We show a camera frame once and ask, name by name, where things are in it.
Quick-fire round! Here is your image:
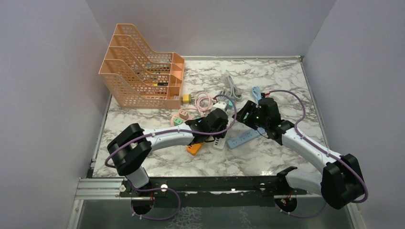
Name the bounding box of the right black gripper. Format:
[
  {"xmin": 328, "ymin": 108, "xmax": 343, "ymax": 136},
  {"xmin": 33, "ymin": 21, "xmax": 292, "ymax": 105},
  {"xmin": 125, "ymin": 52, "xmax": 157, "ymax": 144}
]
[{"xmin": 234, "ymin": 100, "xmax": 269, "ymax": 130}]

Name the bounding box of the pink plug adapter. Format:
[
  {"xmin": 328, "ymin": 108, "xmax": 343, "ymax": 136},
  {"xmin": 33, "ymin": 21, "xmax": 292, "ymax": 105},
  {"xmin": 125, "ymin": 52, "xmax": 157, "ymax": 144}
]
[{"xmin": 178, "ymin": 109, "xmax": 189, "ymax": 119}]

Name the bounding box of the green plug adapter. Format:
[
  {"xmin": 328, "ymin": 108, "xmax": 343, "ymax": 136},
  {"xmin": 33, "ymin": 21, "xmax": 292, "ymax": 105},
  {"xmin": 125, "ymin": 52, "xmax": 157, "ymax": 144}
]
[{"xmin": 173, "ymin": 117, "xmax": 183, "ymax": 126}]

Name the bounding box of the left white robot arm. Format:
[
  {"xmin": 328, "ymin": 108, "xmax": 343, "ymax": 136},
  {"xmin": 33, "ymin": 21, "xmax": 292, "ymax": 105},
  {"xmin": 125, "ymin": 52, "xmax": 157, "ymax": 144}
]
[{"xmin": 107, "ymin": 108, "xmax": 228, "ymax": 196}]

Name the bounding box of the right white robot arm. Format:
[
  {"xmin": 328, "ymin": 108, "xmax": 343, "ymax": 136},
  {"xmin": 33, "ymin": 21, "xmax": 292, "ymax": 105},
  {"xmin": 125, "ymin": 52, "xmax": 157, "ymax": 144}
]
[{"xmin": 236, "ymin": 98, "xmax": 368, "ymax": 209}]

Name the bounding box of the white power strip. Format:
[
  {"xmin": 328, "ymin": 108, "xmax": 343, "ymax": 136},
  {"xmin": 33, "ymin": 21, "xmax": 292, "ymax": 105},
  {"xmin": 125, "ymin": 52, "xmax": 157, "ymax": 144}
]
[{"xmin": 213, "ymin": 138, "xmax": 226, "ymax": 151}]

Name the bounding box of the blue power strip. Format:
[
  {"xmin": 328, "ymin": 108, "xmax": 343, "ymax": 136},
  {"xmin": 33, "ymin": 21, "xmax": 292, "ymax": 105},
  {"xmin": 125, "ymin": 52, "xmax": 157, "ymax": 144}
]
[{"xmin": 227, "ymin": 128, "xmax": 266, "ymax": 149}]

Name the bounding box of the yellow adapter near organizer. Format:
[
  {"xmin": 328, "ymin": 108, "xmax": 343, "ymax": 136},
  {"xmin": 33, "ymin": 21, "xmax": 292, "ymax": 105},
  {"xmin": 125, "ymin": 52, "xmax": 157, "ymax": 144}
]
[{"xmin": 182, "ymin": 94, "xmax": 192, "ymax": 104}]

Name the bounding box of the orange power strip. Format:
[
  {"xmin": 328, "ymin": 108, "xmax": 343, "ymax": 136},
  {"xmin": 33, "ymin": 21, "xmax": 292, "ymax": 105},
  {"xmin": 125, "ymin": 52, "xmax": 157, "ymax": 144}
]
[{"xmin": 186, "ymin": 143, "xmax": 204, "ymax": 156}]

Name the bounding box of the round pink power strip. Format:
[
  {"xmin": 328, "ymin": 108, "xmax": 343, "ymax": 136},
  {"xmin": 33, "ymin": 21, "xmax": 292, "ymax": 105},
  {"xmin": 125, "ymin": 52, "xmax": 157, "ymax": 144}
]
[{"xmin": 171, "ymin": 109, "xmax": 191, "ymax": 126}]

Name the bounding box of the orange mesh file organizer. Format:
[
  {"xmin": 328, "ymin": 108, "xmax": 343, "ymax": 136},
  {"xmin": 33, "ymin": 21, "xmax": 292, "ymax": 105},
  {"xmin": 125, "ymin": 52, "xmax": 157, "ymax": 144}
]
[{"xmin": 99, "ymin": 23, "xmax": 185, "ymax": 109}]

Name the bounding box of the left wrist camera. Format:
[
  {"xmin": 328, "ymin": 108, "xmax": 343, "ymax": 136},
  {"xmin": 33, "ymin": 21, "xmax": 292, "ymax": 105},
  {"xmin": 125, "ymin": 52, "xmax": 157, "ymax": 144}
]
[{"xmin": 212, "ymin": 101, "xmax": 228, "ymax": 112}]

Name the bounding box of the pink coiled cable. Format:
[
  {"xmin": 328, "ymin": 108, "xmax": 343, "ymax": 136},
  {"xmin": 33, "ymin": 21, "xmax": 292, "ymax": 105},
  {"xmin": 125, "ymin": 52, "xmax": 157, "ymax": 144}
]
[{"xmin": 190, "ymin": 92, "xmax": 219, "ymax": 115}]

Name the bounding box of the blue coiled cable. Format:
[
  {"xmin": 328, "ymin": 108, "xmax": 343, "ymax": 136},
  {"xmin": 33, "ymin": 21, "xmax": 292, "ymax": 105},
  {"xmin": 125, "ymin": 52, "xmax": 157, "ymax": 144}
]
[{"xmin": 251, "ymin": 86, "xmax": 263, "ymax": 103}]

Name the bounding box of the grey coiled cable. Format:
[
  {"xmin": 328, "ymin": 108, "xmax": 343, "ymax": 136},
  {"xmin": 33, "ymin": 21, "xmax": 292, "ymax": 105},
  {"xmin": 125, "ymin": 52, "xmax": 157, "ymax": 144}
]
[{"xmin": 218, "ymin": 74, "xmax": 243, "ymax": 110}]

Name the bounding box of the black mounting rail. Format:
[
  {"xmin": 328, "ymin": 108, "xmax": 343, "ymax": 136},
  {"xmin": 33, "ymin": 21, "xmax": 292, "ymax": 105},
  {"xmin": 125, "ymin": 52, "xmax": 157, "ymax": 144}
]
[{"xmin": 119, "ymin": 176, "xmax": 307, "ymax": 208}]

